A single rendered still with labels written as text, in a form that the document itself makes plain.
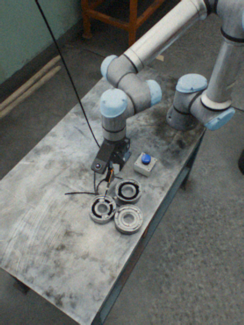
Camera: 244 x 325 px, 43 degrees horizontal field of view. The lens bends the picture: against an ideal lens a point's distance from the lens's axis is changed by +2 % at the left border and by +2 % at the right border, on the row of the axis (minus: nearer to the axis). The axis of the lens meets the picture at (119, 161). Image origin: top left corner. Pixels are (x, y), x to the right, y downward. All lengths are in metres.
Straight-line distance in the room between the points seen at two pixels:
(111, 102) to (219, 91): 0.49
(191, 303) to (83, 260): 0.96
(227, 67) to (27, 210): 0.88
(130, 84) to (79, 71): 2.11
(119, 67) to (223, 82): 0.39
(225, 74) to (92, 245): 0.75
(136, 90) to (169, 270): 1.30
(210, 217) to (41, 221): 1.27
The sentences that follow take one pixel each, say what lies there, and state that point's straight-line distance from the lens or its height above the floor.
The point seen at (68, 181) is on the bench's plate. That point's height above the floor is 0.80.
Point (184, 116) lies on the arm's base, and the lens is 1.41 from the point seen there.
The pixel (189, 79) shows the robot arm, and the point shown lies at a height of 1.03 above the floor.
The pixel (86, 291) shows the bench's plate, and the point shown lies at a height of 0.80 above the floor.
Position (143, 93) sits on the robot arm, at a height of 1.26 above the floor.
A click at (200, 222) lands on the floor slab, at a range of 2.12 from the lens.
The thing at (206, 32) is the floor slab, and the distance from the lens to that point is 3.62.
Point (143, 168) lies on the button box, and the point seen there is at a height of 0.84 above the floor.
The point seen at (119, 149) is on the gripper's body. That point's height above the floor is 1.07.
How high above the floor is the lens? 1.87
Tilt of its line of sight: 55 degrees down
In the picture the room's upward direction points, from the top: 1 degrees clockwise
